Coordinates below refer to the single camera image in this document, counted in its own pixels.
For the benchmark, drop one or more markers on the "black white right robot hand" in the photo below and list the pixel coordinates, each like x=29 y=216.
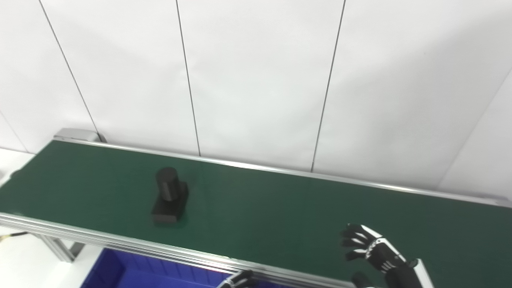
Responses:
x=394 y=272

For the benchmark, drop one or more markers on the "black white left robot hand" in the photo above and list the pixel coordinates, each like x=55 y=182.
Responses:
x=240 y=280

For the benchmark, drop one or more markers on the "black cylinder block part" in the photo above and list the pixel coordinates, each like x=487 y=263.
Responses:
x=170 y=200

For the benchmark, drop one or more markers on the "green belt aluminium conveyor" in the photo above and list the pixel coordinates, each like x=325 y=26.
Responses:
x=280 y=208

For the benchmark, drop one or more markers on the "blue plastic bin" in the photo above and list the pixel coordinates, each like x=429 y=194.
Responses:
x=132 y=276

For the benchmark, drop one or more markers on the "aluminium conveyor leg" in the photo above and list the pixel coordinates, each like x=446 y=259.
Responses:
x=60 y=250

